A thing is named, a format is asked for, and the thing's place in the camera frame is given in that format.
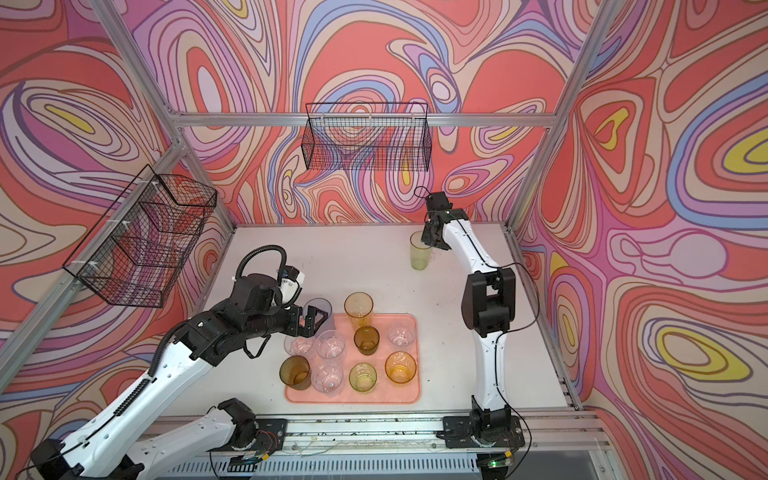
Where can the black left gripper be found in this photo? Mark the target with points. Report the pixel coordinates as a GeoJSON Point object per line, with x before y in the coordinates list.
{"type": "Point", "coordinates": [295, 327]}

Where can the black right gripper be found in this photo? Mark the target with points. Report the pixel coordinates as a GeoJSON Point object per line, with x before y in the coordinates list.
{"type": "Point", "coordinates": [427, 237]}

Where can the clear faceted glass tumbler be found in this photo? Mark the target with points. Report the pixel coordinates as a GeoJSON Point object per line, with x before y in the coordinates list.
{"type": "Point", "coordinates": [300, 346]}

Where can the yellow-green tall glass back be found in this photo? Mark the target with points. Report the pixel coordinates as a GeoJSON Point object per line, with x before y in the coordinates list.
{"type": "Point", "coordinates": [420, 253]}

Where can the dark olive dotted glass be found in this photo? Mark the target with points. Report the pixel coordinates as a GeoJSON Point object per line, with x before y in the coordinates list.
{"type": "Point", "coordinates": [295, 372]}

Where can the yellow tall glass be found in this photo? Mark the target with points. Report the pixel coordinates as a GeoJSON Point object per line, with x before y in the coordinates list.
{"type": "Point", "coordinates": [358, 306]}

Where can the clear glass tumbler front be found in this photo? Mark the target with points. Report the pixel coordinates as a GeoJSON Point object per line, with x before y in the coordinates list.
{"type": "Point", "coordinates": [327, 377]}

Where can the small dark amber glass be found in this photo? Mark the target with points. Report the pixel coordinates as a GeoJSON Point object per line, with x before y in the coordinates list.
{"type": "Point", "coordinates": [367, 340]}

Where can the green glass tumbler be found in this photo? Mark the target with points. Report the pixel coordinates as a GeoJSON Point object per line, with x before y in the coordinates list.
{"type": "Point", "coordinates": [363, 377]}

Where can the pink plastic tray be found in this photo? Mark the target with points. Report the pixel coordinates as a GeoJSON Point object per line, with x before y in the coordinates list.
{"type": "Point", "coordinates": [385, 391]}

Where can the clear glass small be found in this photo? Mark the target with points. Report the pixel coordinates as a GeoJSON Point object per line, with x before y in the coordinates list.
{"type": "Point", "coordinates": [402, 332]}

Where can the blue textured tall glass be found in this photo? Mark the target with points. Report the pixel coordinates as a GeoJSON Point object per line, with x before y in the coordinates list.
{"type": "Point", "coordinates": [321, 304]}

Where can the amber glass tumbler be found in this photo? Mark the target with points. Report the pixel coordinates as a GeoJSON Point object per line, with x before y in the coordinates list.
{"type": "Point", "coordinates": [400, 367]}

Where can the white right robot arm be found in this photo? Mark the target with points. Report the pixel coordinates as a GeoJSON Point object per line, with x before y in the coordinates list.
{"type": "Point", "coordinates": [488, 309]}

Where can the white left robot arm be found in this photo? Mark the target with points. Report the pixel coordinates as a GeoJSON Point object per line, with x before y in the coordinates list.
{"type": "Point", "coordinates": [108, 446]}

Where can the black wire basket back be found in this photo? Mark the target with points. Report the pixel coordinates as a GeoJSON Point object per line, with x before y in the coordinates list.
{"type": "Point", "coordinates": [367, 136]}

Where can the black wire basket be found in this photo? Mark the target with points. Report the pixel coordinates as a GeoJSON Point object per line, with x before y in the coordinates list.
{"type": "Point", "coordinates": [146, 247]}
{"type": "Point", "coordinates": [367, 136]}

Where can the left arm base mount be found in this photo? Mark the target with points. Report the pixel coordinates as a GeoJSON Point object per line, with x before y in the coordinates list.
{"type": "Point", "coordinates": [261, 435]}

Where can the black wire basket left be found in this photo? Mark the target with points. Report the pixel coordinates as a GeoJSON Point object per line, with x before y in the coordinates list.
{"type": "Point", "coordinates": [146, 247]}

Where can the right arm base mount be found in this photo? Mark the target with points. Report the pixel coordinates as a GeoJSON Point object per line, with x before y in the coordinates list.
{"type": "Point", "coordinates": [483, 429]}

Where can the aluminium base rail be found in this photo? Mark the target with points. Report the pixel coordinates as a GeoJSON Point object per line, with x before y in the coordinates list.
{"type": "Point", "coordinates": [404, 446]}

